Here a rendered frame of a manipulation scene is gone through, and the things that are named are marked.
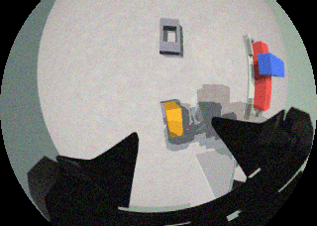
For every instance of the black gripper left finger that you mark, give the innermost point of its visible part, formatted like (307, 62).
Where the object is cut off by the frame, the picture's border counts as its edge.
(112, 172)

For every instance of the yellow block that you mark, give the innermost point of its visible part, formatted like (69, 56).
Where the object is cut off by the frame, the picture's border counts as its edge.
(173, 118)

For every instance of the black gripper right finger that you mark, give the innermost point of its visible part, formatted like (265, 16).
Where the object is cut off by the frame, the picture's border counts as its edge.
(247, 141)

